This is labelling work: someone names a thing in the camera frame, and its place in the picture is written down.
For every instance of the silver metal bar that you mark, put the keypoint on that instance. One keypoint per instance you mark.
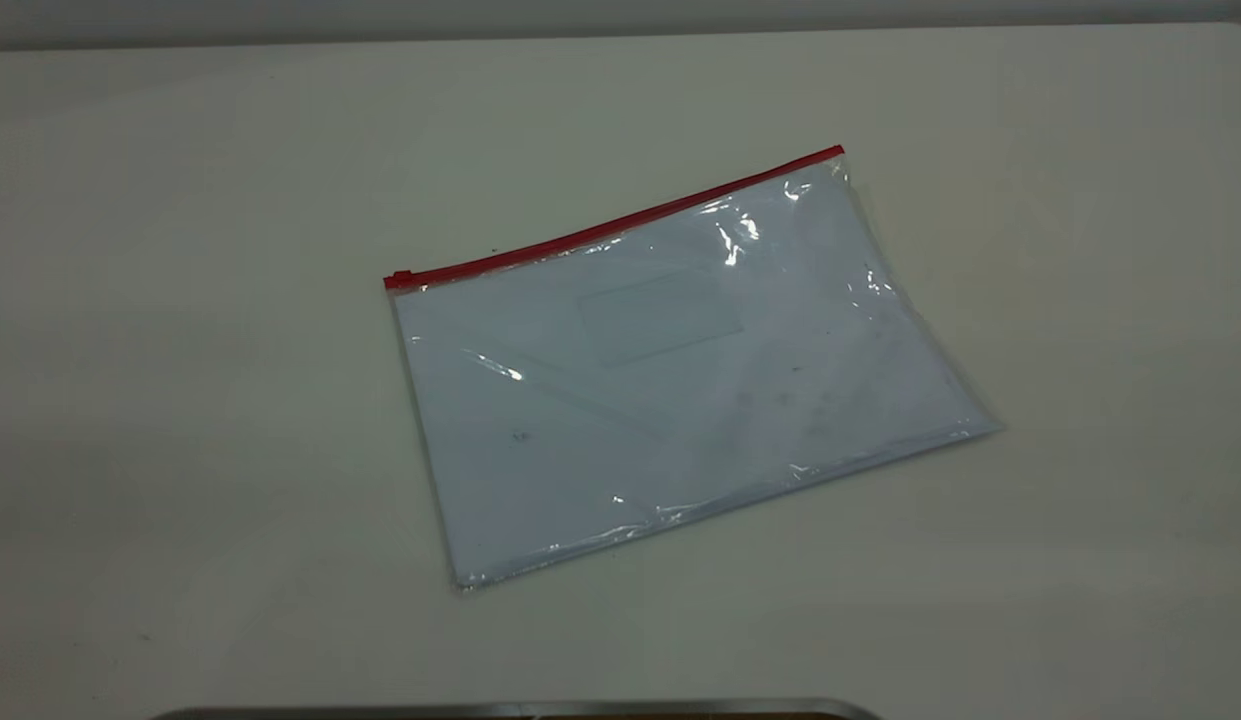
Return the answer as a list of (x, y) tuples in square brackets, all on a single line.
[(520, 710)]

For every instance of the clear plastic zip bag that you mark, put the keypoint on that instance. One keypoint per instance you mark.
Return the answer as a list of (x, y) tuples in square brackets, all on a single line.
[(680, 380)]

